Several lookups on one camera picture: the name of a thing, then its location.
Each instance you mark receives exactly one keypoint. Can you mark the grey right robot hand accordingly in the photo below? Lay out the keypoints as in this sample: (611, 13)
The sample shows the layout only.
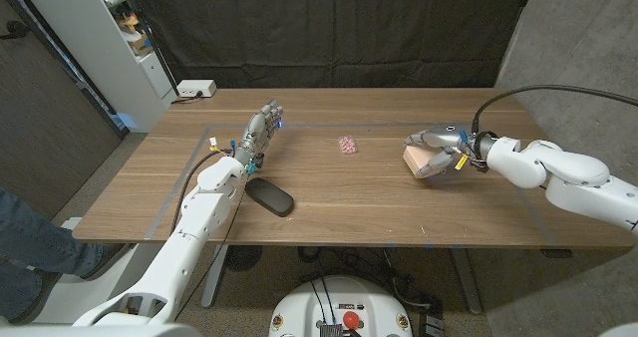
(448, 136)

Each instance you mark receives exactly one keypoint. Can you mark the pink pill blister pack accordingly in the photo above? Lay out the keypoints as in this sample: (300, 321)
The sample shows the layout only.
(348, 145)

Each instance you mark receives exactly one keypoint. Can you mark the grey table leg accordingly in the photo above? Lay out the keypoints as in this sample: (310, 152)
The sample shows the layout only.
(468, 287)
(213, 277)

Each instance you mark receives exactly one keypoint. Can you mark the person leg in jeans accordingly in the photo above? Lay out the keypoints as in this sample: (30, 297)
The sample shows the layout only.
(35, 247)

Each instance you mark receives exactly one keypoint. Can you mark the white power strip box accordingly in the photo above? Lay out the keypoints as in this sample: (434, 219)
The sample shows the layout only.
(195, 87)

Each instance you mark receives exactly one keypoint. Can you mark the black round floor fan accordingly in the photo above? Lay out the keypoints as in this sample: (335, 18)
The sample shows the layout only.
(243, 257)

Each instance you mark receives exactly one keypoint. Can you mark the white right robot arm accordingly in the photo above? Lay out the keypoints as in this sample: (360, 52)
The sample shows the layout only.
(563, 170)

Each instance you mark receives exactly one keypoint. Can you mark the white robot torso base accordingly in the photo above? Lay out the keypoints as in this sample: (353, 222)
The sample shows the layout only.
(299, 307)

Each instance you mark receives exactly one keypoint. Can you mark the cardboard box on shelf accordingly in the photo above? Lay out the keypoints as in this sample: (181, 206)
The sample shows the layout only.
(139, 44)

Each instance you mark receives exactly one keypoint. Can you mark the pink jewelry box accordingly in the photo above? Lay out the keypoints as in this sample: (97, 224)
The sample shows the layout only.
(416, 157)

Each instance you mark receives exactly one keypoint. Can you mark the yellow toy on shelf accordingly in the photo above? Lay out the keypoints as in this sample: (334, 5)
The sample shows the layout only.
(129, 22)

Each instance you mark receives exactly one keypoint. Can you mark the white shelf cabinet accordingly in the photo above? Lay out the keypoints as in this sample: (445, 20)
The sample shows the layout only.
(85, 43)

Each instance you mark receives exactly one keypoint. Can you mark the red emergency stop button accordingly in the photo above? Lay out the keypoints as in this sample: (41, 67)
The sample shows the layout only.
(351, 320)

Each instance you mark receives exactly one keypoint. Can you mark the black glasses case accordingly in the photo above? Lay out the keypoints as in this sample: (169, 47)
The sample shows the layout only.
(269, 196)

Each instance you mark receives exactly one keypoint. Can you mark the white floor platform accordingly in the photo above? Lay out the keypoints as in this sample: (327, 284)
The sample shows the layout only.
(85, 297)

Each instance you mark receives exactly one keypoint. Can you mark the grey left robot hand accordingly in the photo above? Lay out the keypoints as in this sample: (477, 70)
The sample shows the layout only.
(256, 130)

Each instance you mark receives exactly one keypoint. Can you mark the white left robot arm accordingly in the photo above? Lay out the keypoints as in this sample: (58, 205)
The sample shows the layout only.
(199, 217)

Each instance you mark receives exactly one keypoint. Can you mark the white robot chest shell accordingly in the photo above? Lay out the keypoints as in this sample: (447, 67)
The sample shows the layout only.
(99, 331)

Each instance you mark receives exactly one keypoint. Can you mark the black backdrop curtain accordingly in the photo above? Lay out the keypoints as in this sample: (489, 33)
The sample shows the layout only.
(329, 28)

